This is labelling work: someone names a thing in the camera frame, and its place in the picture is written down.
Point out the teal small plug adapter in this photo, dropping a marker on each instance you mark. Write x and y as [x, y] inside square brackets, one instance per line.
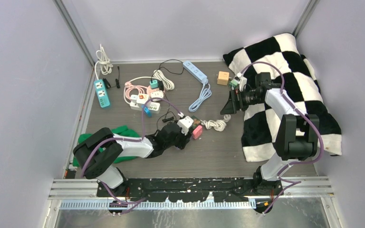
[154, 84]

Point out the white cube socket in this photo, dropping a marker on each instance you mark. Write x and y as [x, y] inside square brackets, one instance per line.
[142, 99]

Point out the green plug adapter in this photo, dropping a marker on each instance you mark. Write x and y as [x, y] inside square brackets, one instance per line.
[233, 84]

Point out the orange cube adapter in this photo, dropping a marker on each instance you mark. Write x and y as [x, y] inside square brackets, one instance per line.
[223, 78]

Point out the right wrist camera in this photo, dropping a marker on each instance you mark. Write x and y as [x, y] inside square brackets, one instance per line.
[241, 80]

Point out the green patterned adapter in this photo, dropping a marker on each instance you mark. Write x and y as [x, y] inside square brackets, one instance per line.
[196, 121]

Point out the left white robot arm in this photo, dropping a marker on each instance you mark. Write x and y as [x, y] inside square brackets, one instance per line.
[97, 153]

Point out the blue small adapter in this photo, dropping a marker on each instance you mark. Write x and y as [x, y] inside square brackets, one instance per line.
[146, 110]

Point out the light blue power strip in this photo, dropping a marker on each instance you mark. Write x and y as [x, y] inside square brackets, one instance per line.
[195, 71]

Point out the teal power strip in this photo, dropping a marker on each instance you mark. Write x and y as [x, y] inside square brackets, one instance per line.
[101, 87]

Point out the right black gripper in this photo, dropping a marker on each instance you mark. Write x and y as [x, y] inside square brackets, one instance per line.
[229, 108]

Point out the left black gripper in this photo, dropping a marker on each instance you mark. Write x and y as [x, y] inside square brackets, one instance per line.
[184, 138]

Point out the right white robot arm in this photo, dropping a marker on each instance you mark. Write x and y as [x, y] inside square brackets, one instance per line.
[297, 137]

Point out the white multi-port charger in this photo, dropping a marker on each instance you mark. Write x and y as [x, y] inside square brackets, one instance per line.
[154, 107]

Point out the pink plug adapter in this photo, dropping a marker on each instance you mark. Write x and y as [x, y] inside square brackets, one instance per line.
[197, 132]

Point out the black white checkered blanket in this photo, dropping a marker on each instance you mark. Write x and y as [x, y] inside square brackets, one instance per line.
[279, 56]

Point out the green cloth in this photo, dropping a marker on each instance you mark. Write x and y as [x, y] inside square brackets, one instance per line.
[122, 131]

